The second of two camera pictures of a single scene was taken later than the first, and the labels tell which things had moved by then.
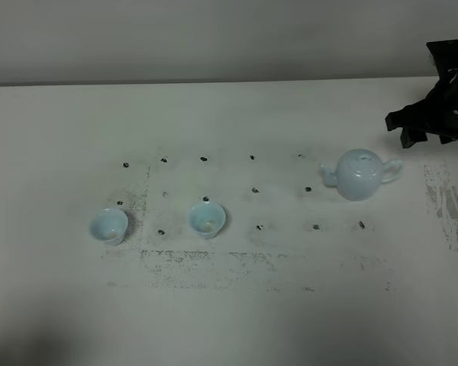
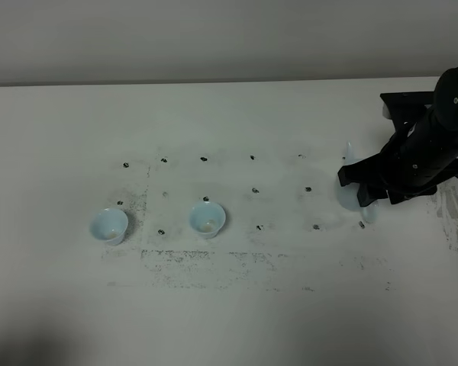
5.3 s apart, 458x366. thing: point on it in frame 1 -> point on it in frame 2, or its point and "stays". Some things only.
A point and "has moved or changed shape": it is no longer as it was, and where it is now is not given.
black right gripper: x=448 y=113 -> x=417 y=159
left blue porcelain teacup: x=109 y=225 stays
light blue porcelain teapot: x=360 y=173 has moved or changed shape
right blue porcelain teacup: x=207 y=218 stays
